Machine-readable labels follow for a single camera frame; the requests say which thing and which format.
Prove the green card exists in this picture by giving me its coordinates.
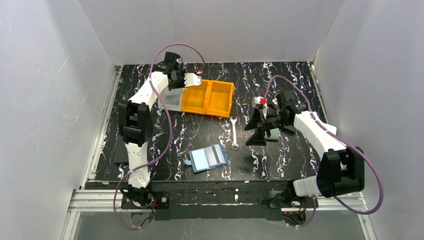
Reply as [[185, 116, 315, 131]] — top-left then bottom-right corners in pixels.
[[264, 128, 280, 142]]

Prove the orange plastic bin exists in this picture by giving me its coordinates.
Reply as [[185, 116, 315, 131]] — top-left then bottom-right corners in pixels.
[[205, 80, 234, 118], [181, 79, 211, 115]]

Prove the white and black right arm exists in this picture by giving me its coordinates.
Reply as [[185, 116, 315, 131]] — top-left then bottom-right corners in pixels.
[[244, 91, 365, 204]]

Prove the aluminium rail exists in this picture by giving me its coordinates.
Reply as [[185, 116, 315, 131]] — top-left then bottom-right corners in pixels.
[[79, 65, 123, 190], [67, 189, 369, 212]]

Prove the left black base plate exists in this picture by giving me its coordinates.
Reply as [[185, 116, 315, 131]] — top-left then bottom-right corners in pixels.
[[120, 191, 170, 210]]

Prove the silver wrench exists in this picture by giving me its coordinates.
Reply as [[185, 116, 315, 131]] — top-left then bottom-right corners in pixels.
[[230, 116, 239, 151]]

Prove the black flat box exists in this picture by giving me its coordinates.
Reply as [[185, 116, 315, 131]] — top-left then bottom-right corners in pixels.
[[113, 137, 129, 167]]

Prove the right orange plastic bin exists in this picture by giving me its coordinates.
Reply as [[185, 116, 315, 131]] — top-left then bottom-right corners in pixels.
[[205, 80, 234, 118]]

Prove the aluminium left rail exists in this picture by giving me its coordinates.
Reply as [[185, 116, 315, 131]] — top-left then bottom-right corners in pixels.
[[79, 65, 123, 190]]

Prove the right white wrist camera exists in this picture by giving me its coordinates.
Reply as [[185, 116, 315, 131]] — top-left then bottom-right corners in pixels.
[[251, 96, 267, 110]]

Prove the blue card holder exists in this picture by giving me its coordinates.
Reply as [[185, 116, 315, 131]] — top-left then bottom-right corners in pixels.
[[183, 144, 229, 173]]

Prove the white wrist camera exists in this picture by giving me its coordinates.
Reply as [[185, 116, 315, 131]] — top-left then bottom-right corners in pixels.
[[184, 73, 202, 88], [251, 96, 267, 110]]

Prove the white plastic bin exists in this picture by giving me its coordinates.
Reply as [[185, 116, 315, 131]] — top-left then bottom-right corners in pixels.
[[160, 87, 184, 112]]

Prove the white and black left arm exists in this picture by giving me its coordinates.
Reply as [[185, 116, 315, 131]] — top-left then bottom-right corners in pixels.
[[118, 51, 185, 207]]

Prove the aluminium front rail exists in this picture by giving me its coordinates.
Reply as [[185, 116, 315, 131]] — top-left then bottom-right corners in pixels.
[[67, 189, 369, 212]]

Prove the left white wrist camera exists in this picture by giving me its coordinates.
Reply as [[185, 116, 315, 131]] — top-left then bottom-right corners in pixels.
[[184, 73, 202, 88]]

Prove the left orange plastic bin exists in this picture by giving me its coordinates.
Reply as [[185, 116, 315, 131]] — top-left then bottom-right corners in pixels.
[[181, 79, 211, 115]]

